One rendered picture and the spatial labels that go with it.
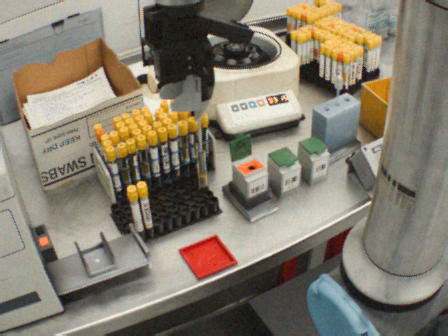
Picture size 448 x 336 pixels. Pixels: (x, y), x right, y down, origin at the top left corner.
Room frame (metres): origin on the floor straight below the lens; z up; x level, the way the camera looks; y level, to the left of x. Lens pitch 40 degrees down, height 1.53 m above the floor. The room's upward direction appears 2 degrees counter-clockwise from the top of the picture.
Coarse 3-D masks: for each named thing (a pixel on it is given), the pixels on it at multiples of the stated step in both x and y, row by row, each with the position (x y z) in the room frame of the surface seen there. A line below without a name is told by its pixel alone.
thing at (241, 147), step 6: (240, 138) 0.71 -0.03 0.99; (246, 138) 0.71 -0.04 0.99; (234, 144) 0.70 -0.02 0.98; (240, 144) 0.70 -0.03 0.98; (246, 144) 0.71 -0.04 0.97; (234, 150) 0.70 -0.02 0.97; (240, 150) 0.70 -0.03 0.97; (246, 150) 0.71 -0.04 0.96; (234, 156) 0.70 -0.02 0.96; (240, 156) 0.70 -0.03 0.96
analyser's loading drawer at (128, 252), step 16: (112, 240) 0.55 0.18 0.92; (128, 240) 0.56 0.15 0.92; (80, 256) 0.50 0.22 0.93; (96, 256) 0.52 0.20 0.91; (112, 256) 0.49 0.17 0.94; (128, 256) 0.52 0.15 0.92; (144, 256) 0.52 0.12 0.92; (48, 272) 0.48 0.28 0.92; (64, 272) 0.48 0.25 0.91; (80, 272) 0.48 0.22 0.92; (96, 272) 0.48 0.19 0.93; (112, 272) 0.49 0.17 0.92; (64, 288) 0.45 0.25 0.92
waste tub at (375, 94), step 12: (372, 84) 0.92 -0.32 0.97; (384, 84) 0.94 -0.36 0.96; (372, 96) 0.88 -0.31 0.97; (384, 96) 0.94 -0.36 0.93; (360, 108) 0.91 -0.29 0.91; (372, 108) 0.87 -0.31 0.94; (384, 108) 0.84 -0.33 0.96; (360, 120) 0.90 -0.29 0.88; (372, 120) 0.87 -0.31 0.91; (384, 120) 0.83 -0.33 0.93; (372, 132) 0.86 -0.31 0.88
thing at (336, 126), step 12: (348, 96) 0.86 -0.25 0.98; (324, 108) 0.81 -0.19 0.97; (336, 108) 0.81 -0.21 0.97; (348, 108) 0.82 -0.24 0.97; (312, 120) 0.81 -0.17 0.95; (324, 120) 0.79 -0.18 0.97; (336, 120) 0.80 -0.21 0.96; (348, 120) 0.82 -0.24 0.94; (312, 132) 0.81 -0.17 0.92; (324, 132) 0.78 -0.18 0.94; (336, 132) 0.80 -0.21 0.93; (348, 132) 0.82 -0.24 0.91; (336, 144) 0.80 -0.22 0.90; (348, 144) 0.82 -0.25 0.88; (360, 144) 0.82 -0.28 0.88; (336, 156) 0.78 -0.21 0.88
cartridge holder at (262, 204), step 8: (232, 184) 0.68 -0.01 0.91; (224, 192) 0.70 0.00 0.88; (232, 192) 0.68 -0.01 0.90; (240, 192) 0.66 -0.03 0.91; (264, 192) 0.66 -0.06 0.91; (232, 200) 0.68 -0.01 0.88; (240, 200) 0.66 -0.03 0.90; (248, 200) 0.65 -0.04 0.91; (256, 200) 0.65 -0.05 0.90; (264, 200) 0.66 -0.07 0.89; (272, 200) 0.67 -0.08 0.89; (240, 208) 0.66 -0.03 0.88; (248, 208) 0.65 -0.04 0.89; (256, 208) 0.65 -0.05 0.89; (264, 208) 0.65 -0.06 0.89; (272, 208) 0.65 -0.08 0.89; (248, 216) 0.63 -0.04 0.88; (256, 216) 0.63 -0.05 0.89
